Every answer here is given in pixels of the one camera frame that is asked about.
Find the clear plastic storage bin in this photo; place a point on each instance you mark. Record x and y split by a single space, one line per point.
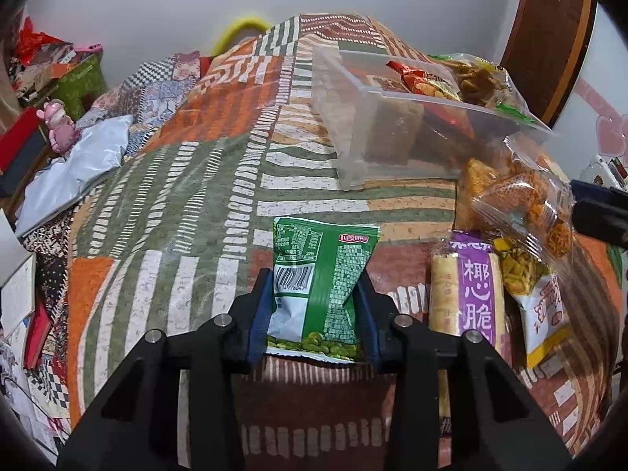
382 131

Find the purple wafer roll packet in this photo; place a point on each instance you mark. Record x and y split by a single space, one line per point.
466 289

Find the brown wooden door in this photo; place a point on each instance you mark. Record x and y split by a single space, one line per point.
545 51

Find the red plastic bag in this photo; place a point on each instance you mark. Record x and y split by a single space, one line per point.
29 42

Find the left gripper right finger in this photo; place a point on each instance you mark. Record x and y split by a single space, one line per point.
495 422

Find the red orange snack packet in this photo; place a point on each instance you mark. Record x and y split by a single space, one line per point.
429 80

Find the patchwork striped bed quilt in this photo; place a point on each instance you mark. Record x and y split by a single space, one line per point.
179 230

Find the yellow white chips packet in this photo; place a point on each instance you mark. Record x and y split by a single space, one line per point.
535 289

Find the white pillow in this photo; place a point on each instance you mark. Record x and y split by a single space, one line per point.
100 150

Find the clear orange cracker bag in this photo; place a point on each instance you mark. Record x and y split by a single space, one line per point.
517 191

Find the pink plush toy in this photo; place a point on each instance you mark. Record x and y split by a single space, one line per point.
63 133

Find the green broad bean packet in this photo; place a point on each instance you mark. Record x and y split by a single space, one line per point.
316 267

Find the red flat box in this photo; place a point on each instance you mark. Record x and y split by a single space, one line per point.
26 128

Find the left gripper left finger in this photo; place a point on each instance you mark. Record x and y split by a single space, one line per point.
132 423

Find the yellow curved chair back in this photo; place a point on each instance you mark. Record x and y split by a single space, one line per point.
238 32

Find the clear bag brown snacks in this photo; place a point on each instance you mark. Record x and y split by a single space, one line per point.
486 84

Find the green storage box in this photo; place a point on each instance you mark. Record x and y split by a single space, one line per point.
79 88

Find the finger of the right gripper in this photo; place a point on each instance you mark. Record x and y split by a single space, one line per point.
600 221
589 191

